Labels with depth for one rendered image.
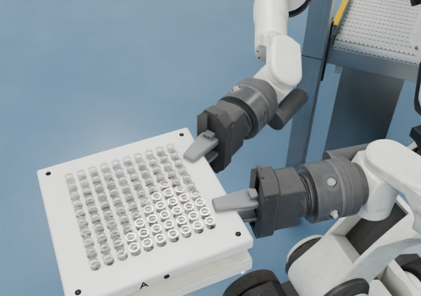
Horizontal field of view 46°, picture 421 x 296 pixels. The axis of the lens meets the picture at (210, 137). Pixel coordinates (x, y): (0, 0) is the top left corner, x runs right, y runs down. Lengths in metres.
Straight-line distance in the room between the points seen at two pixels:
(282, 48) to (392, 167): 0.31
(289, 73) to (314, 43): 0.56
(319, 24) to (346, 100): 0.44
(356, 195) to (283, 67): 0.28
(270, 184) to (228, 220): 0.08
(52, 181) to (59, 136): 1.67
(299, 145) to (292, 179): 0.99
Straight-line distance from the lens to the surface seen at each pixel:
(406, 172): 0.73
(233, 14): 3.27
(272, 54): 0.90
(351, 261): 1.11
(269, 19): 1.00
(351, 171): 0.73
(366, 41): 1.52
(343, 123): 1.84
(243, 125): 0.82
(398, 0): 1.77
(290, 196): 0.69
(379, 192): 0.76
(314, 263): 1.15
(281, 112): 0.88
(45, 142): 2.42
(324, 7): 1.39
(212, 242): 0.66
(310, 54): 1.47
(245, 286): 1.61
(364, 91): 1.75
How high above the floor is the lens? 1.57
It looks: 43 degrees down
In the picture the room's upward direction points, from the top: straight up
